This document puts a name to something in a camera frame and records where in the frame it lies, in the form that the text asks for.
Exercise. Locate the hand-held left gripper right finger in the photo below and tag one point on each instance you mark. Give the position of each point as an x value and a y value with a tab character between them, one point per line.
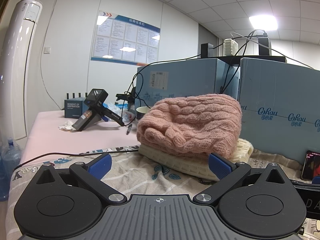
220	166

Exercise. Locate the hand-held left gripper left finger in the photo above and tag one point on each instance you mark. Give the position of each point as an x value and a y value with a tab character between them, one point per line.
100	166

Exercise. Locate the pink table cover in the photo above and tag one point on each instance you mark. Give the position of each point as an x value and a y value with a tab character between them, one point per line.
75	142

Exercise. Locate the smartphone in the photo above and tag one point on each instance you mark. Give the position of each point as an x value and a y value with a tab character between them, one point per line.
311	166

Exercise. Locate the printed bed sheet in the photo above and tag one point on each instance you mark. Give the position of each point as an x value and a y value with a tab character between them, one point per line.
140	170

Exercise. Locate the cream knit sweater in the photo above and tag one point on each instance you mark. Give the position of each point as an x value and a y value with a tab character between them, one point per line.
175	162

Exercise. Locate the black pen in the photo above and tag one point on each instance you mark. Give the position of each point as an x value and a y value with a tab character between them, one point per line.
129	129

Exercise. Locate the crumpled white tissue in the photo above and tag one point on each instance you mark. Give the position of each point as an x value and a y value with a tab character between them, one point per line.
66	125

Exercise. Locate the pink knit sweater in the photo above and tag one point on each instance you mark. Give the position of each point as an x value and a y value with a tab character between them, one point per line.
187	122

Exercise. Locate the crumpled plastic bag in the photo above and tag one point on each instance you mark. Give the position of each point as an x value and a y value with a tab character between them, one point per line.
125	116

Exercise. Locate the spare hand-held gripper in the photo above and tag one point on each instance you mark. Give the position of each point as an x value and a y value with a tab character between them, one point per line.
93	105

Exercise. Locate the dark blue small box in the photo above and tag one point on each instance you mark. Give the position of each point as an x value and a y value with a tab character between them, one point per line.
73	108

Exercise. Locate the white cup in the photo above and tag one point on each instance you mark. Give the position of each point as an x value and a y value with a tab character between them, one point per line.
141	113

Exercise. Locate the black clamp device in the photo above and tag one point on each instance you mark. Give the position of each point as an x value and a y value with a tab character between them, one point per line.
126	97

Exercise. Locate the black router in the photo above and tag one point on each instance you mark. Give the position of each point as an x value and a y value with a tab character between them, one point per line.
73	96

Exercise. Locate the blue water bottle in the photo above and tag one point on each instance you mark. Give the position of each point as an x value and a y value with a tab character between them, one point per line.
10	155

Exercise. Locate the blue cardboard box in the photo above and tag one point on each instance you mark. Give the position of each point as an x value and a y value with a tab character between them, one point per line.
187	77
275	92

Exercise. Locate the black power adapter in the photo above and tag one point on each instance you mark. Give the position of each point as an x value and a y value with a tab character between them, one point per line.
207	50

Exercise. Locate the white power adapter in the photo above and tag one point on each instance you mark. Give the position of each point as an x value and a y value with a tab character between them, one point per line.
231	47

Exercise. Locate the white tower air conditioner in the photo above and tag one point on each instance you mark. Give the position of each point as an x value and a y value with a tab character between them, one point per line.
20	67

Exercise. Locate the black charger block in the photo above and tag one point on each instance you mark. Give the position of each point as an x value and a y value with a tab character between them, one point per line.
264	43

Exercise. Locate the ceiling light panel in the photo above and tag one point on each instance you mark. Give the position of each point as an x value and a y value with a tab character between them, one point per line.
263	22

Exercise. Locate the white light switch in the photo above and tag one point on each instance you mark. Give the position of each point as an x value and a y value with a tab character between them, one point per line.
47	50

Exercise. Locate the wall poster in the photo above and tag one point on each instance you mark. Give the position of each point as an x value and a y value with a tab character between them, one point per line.
125	40

